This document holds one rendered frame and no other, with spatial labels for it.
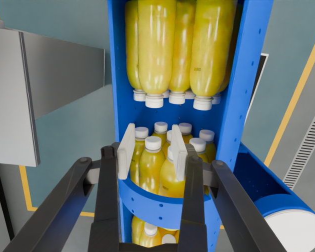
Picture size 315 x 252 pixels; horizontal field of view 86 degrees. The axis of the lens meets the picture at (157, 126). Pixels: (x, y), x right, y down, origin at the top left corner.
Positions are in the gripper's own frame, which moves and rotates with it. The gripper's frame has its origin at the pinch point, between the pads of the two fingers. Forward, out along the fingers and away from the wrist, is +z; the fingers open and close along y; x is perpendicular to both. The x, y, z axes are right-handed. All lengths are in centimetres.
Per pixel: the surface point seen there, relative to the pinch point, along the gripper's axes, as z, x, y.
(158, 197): 8.6, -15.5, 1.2
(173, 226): 7.2, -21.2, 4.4
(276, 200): 32, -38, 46
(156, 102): 18.1, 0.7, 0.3
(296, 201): 31, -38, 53
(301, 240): 27, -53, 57
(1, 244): 111, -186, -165
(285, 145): 130, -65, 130
